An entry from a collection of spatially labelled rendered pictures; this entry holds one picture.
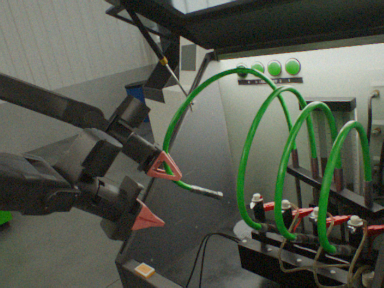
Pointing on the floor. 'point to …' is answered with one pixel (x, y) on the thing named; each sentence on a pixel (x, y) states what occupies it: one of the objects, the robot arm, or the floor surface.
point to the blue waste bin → (135, 89)
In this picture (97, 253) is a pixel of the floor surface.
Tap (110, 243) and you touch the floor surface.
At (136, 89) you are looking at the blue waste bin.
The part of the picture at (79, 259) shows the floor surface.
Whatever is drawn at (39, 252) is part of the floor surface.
